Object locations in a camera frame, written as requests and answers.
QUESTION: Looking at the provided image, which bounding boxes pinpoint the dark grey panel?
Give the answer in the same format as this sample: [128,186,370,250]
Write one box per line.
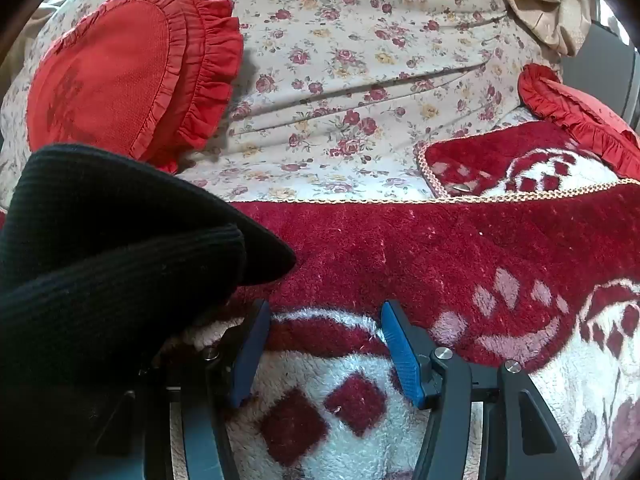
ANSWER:
[560,20,640,131]

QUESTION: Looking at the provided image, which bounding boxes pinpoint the red heart-shaped ruffled pillow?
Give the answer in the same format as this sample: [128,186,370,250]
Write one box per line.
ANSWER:
[25,0,246,176]

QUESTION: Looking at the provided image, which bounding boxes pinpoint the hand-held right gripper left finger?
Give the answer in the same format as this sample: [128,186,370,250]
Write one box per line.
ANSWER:
[75,300,272,480]

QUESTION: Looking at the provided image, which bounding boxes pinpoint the floral sofa cover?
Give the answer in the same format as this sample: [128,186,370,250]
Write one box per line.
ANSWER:
[0,0,566,206]

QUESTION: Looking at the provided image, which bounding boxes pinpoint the black pants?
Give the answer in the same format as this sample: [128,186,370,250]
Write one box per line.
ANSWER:
[0,143,298,480]

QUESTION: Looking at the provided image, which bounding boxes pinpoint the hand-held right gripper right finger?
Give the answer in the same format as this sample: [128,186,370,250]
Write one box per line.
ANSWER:
[381,300,586,480]

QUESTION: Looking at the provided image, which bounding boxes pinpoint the red and white plush blanket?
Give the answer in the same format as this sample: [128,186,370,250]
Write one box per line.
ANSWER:
[0,120,640,480]

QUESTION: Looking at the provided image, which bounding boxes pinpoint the beige cloth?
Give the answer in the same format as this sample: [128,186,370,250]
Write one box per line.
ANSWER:
[472,0,601,58]

